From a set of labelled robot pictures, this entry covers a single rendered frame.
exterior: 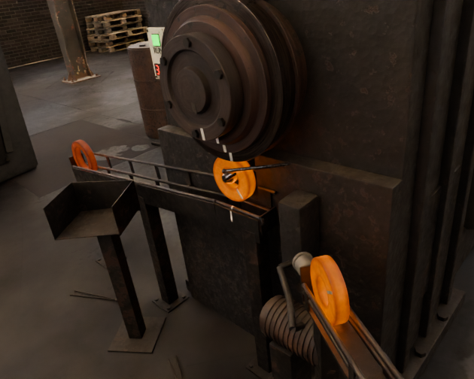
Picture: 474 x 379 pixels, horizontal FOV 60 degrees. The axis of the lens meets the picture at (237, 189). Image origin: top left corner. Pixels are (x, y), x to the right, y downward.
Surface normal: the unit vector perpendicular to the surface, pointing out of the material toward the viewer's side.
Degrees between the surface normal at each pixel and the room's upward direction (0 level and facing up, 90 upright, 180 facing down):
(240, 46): 55
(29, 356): 0
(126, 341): 0
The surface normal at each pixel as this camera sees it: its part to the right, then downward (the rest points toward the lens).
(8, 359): -0.11, -0.89
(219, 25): -0.11, -0.44
